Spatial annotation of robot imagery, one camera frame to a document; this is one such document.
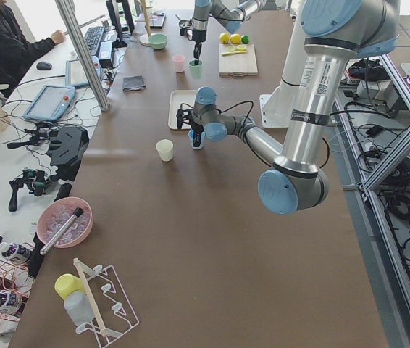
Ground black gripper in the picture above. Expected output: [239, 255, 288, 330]
[190, 121, 205, 146]
[192, 29, 206, 65]

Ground blue plastic cup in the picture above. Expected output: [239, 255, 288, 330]
[188, 129, 204, 150]

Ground green plastic cup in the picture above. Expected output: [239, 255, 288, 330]
[188, 59, 204, 80]

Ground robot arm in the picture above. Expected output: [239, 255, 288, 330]
[188, 1, 400, 214]
[191, 0, 266, 63]

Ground cream rabbit tray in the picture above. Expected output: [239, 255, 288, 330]
[167, 90, 197, 131]

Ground pink plastic cup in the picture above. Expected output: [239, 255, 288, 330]
[172, 54, 185, 73]

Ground yellow plastic knife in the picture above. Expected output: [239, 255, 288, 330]
[221, 51, 248, 57]

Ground whole lemon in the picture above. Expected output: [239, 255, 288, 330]
[229, 33, 242, 45]
[219, 32, 230, 44]

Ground metal scoop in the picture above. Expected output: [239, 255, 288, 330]
[175, 14, 192, 30]

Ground cream plastic cup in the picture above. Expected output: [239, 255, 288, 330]
[155, 139, 174, 162]

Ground green bowl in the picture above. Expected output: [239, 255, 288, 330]
[148, 33, 168, 50]

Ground wooden cutting board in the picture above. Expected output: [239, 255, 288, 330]
[218, 43, 258, 76]

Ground green lime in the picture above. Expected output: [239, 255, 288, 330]
[241, 35, 250, 44]

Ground wooden stand with base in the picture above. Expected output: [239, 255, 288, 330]
[136, 0, 151, 47]

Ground grey folded cloth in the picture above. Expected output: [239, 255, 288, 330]
[122, 75, 146, 91]

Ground black keyboard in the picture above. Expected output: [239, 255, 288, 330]
[84, 26, 104, 56]

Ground black stand plate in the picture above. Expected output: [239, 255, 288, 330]
[46, 126, 89, 182]

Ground metal pestle in bowl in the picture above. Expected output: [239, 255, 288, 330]
[40, 207, 84, 255]

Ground blue teach pendant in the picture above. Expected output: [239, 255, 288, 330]
[22, 85, 75, 122]

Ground black computer mouse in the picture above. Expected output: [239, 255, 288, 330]
[36, 61, 52, 71]

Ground pink bowl with ice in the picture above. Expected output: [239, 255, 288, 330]
[36, 196, 94, 249]

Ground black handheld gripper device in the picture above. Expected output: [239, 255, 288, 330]
[8, 168, 57, 212]

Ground person in black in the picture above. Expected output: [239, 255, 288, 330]
[0, 1, 65, 97]

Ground yellow plastic cup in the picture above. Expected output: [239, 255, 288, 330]
[54, 273, 85, 300]

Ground translucent grey cup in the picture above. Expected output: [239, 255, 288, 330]
[64, 291, 94, 326]

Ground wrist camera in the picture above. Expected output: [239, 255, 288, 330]
[178, 19, 192, 41]
[176, 103, 193, 130]

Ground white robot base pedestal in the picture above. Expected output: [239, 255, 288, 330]
[260, 14, 307, 128]

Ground aluminium frame post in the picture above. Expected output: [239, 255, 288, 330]
[55, 0, 110, 112]

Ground white wire cup rack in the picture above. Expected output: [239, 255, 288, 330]
[73, 258, 140, 347]

